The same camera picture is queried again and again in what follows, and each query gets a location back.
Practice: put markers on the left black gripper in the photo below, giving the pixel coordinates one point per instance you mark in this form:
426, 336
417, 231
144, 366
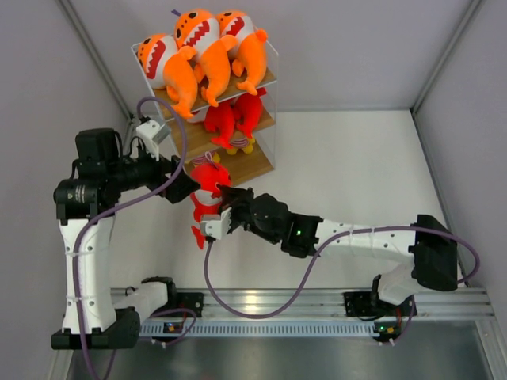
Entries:
161, 168

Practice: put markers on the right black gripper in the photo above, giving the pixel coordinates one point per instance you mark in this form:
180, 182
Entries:
230, 195

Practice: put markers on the red shark plush front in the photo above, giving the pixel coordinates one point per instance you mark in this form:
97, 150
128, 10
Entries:
208, 199

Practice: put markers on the red shark plush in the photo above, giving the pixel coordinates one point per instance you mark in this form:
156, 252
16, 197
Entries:
218, 120
247, 111
208, 199

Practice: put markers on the large orange shark plush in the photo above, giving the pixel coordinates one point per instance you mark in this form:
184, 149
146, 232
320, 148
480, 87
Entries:
198, 29

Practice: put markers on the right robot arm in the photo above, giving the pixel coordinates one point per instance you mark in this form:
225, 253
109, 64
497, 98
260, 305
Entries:
424, 253

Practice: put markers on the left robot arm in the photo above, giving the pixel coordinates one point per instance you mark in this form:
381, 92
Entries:
86, 207

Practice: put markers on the striped yellow-footed plush left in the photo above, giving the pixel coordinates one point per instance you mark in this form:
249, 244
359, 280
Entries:
206, 157

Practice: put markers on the striped yellow-footed plush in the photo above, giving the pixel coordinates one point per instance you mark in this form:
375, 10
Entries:
206, 157
244, 144

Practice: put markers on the striped yellow-footed plush right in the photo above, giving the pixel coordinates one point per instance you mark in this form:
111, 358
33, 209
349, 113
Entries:
244, 144

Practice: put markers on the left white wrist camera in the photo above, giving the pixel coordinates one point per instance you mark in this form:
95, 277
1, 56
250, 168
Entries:
152, 133

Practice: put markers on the white wire wooden shelf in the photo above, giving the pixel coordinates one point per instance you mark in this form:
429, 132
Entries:
193, 140

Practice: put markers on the aluminium mounting rail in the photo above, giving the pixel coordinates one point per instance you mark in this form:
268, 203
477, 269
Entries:
464, 304

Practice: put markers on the white slotted cable duct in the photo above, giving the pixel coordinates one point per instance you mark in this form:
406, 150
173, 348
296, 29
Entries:
280, 329

